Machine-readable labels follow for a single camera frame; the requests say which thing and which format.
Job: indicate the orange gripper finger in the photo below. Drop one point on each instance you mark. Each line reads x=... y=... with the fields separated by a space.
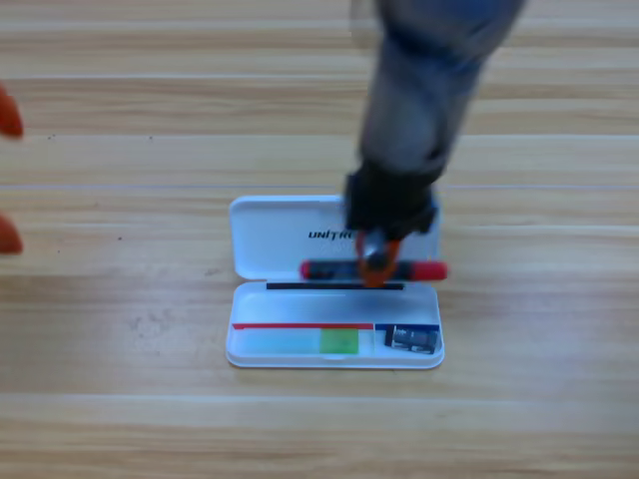
x=10 y=239
x=10 y=117

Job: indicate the green and white eraser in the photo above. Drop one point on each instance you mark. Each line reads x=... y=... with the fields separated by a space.
x=319 y=341

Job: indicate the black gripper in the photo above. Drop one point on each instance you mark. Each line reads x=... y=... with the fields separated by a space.
x=389 y=204

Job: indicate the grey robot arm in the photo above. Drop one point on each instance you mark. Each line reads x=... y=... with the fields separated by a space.
x=424 y=85

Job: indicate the white Unitree pencil case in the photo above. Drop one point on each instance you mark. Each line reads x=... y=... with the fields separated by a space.
x=299 y=309

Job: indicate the red and black marker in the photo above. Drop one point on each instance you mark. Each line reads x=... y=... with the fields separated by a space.
x=424 y=270

